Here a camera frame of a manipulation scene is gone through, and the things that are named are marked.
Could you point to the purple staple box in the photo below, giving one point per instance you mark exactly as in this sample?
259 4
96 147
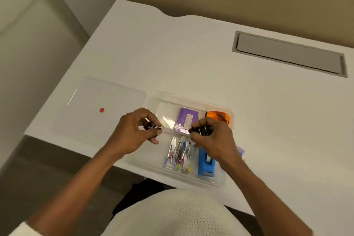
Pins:
188 117

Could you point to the person's right forearm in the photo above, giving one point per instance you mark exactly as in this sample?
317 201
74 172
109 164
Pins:
262 197

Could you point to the orange tape dispenser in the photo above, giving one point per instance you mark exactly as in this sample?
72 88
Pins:
217 115

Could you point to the small purple plastic piece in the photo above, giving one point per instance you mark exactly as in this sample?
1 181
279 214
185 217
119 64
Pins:
241 151

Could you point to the clear plastic organizer box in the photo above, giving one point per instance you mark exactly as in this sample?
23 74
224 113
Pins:
155 158

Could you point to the blue stapler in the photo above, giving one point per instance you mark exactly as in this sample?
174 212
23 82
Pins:
205 165

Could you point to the person's left thumb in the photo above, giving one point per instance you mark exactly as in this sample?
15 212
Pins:
153 139

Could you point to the person's right hand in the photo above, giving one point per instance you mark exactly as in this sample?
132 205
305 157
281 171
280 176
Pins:
220 141

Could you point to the silver clip pink tip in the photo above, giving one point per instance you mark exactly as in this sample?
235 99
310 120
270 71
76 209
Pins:
179 151

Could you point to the black binder clip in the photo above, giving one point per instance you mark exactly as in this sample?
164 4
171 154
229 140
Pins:
203 130
152 128

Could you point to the clear plastic box lid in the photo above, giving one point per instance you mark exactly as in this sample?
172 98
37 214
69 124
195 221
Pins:
91 105

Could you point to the white knit top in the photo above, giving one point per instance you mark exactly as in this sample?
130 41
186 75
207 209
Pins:
174 213

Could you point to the person's left forearm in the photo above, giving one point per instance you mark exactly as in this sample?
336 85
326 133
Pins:
74 188

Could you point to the person's left hand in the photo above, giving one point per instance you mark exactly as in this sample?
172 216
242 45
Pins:
130 132

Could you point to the person's right thumb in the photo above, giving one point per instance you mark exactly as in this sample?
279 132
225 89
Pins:
197 140

